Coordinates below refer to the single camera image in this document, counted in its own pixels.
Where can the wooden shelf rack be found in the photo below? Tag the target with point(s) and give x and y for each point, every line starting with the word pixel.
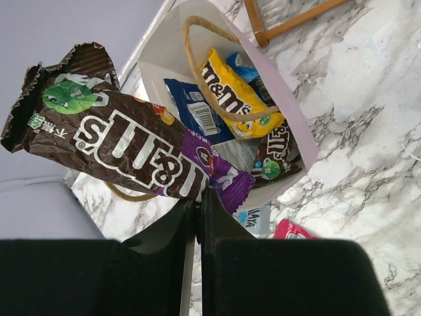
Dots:
pixel 268 19

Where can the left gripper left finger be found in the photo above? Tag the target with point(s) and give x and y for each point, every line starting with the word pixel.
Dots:
pixel 147 274

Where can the yellow m&m's packet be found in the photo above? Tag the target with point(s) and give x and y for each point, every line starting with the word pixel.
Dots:
pixel 236 96

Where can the purple m&m's packet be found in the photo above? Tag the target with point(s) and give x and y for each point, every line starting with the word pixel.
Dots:
pixel 74 113
pixel 274 161

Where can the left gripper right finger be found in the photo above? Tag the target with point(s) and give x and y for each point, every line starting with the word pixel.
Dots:
pixel 244 275

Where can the blue white snack bar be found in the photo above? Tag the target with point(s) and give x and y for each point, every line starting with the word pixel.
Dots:
pixel 244 68

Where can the grey blue snack packet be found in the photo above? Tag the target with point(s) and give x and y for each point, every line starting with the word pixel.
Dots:
pixel 255 221

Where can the blue Burts chips bag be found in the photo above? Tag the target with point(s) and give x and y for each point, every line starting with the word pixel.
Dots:
pixel 196 114

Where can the pink paper bag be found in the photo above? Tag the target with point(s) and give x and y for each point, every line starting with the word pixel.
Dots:
pixel 163 56

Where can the pink snack packet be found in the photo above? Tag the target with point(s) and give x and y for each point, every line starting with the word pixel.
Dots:
pixel 287 230

